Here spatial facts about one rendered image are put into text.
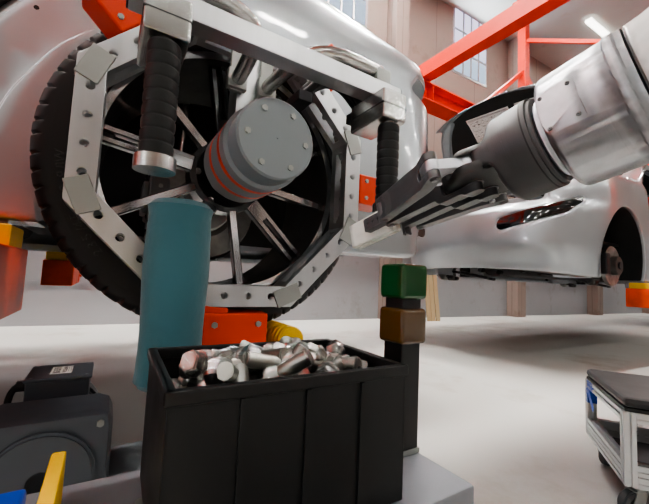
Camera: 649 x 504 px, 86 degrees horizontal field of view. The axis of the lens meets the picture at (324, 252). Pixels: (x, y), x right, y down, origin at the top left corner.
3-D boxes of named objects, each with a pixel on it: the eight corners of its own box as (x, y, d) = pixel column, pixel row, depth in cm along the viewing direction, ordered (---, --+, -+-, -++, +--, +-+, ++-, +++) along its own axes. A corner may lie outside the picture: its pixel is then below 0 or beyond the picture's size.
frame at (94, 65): (339, 305, 83) (348, 86, 87) (356, 307, 78) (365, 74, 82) (54, 305, 55) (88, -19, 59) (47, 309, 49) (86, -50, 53)
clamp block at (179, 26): (177, 79, 47) (180, 42, 48) (191, 43, 40) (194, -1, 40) (135, 66, 45) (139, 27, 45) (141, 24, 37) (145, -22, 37)
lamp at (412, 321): (402, 338, 43) (403, 305, 43) (427, 344, 40) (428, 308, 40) (377, 339, 41) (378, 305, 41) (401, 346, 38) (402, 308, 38)
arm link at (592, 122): (604, 1, 21) (508, 69, 26) (663, 128, 19) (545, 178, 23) (643, 62, 27) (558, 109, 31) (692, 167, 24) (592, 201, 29)
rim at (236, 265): (238, 321, 96) (316, 176, 111) (272, 334, 76) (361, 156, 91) (38, 219, 74) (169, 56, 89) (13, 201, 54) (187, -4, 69)
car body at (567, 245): (586, 288, 640) (585, 202, 652) (743, 294, 482) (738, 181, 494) (381, 276, 380) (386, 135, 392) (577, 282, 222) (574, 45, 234)
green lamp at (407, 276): (403, 297, 44) (404, 265, 44) (428, 300, 40) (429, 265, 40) (378, 297, 41) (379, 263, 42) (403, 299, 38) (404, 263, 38)
